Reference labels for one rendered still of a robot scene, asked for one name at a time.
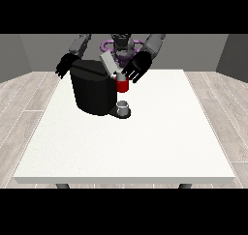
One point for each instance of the red pod holder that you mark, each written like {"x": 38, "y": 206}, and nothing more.
{"x": 122, "y": 84}

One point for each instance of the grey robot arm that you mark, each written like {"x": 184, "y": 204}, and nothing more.
{"x": 153, "y": 44}
{"x": 79, "y": 44}

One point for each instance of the pale grey machine lid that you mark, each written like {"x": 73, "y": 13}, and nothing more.
{"x": 109, "y": 63}

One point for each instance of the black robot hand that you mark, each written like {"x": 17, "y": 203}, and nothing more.
{"x": 65, "y": 64}
{"x": 139, "y": 64}

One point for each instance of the dark table leg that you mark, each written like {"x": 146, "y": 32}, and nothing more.
{"x": 62, "y": 186}
{"x": 185, "y": 186}

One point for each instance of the small grey coffee pod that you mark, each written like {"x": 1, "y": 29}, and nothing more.
{"x": 119, "y": 75}

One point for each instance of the grey robot trunk purple rings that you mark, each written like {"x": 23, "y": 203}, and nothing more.
{"x": 122, "y": 45}

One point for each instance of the small grey cup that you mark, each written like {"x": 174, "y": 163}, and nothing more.
{"x": 123, "y": 107}

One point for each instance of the black coffee machine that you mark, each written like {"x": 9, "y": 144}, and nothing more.
{"x": 92, "y": 88}

